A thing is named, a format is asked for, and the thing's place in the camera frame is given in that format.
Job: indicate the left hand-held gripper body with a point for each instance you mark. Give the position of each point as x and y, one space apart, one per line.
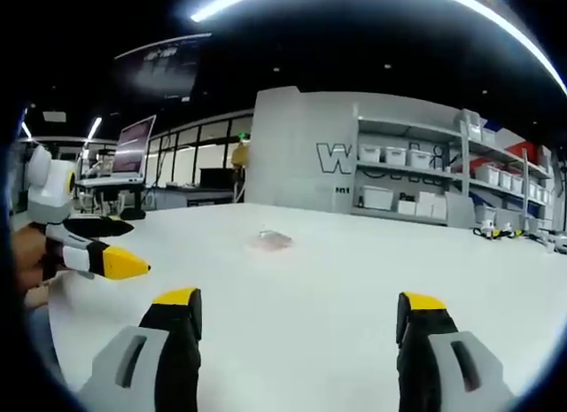
51 186

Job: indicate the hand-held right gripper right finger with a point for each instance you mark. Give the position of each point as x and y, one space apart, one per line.
421 363

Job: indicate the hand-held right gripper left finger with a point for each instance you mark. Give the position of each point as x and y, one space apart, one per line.
177 363

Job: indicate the clear resealable bag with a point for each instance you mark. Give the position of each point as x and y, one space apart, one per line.
270 240

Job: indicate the person's left hand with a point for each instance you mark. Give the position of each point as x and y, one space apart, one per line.
33 257

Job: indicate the short ceiling light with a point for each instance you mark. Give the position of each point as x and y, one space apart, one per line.
94 128

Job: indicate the tilted computer monitor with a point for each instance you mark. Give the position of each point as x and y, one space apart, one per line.
133 146

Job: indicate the person's leg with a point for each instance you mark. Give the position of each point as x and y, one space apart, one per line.
44 341

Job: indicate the black equipment box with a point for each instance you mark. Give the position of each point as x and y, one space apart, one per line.
216 178

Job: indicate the spare hand-held gripper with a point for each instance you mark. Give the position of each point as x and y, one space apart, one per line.
486 229
509 231

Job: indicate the ceiling-hung dark screen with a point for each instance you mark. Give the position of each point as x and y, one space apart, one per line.
164 66

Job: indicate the grey partition panel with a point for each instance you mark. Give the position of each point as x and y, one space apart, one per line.
288 155

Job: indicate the group of white storage bins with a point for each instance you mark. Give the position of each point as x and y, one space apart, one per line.
396 156

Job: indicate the grey shelving unit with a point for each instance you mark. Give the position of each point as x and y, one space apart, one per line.
460 142

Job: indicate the long ceiling light strip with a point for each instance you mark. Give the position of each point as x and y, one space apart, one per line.
212 11

